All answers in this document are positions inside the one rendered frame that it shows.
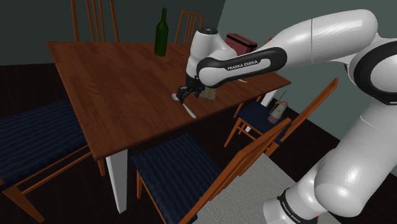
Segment beige and pink bottle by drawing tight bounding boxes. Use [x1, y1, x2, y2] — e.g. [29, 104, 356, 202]
[267, 90, 289, 124]

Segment wooden chair with blue seat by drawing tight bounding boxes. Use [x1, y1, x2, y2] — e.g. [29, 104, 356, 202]
[223, 77, 340, 158]
[174, 10, 204, 46]
[0, 99, 107, 224]
[131, 117, 293, 224]
[70, 0, 120, 43]

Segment wooden table with white legs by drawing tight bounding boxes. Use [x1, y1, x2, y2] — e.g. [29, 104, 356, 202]
[46, 41, 292, 215]

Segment dark red box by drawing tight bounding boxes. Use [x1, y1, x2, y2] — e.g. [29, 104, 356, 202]
[224, 32, 258, 54]

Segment tan block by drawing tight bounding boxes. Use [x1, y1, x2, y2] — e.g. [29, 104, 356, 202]
[200, 87, 217, 101]

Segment white spoon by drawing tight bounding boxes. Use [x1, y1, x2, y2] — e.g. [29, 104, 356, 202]
[171, 93, 197, 120]

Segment dark green glass bottle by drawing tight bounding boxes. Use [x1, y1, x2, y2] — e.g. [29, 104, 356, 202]
[154, 7, 170, 57]

